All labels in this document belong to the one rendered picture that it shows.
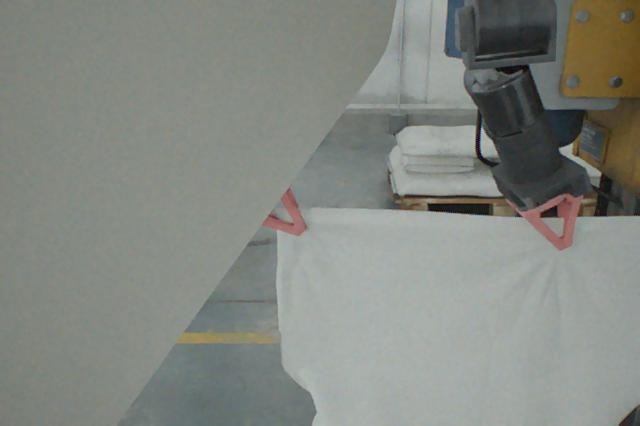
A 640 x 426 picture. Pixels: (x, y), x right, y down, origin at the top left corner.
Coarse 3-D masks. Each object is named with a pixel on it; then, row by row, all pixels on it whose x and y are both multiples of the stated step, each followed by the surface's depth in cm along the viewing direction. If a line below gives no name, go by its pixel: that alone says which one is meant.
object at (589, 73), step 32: (576, 0) 78; (608, 0) 77; (576, 32) 78; (608, 32) 78; (544, 64) 81; (576, 64) 80; (608, 64) 80; (544, 96) 82; (576, 96) 81; (608, 96) 81
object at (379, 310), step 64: (320, 256) 68; (384, 256) 67; (448, 256) 66; (512, 256) 65; (576, 256) 66; (320, 320) 71; (384, 320) 70; (448, 320) 69; (512, 320) 68; (576, 320) 69; (320, 384) 72; (384, 384) 72; (448, 384) 71; (512, 384) 71; (576, 384) 71
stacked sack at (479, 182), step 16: (400, 176) 364; (416, 176) 354; (432, 176) 353; (448, 176) 353; (464, 176) 353; (480, 176) 352; (400, 192) 350; (416, 192) 350; (432, 192) 349; (448, 192) 349; (464, 192) 348; (480, 192) 347; (496, 192) 348
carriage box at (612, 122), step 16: (592, 112) 101; (608, 112) 96; (624, 112) 91; (608, 128) 96; (624, 128) 91; (576, 144) 107; (608, 144) 96; (624, 144) 91; (592, 160) 101; (608, 160) 96; (624, 160) 91; (608, 176) 96; (624, 176) 91
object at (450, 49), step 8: (448, 0) 85; (456, 0) 84; (448, 8) 86; (456, 8) 85; (448, 16) 87; (448, 24) 87; (448, 32) 87; (448, 40) 87; (448, 48) 88; (456, 48) 86; (448, 56) 88; (456, 56) 86
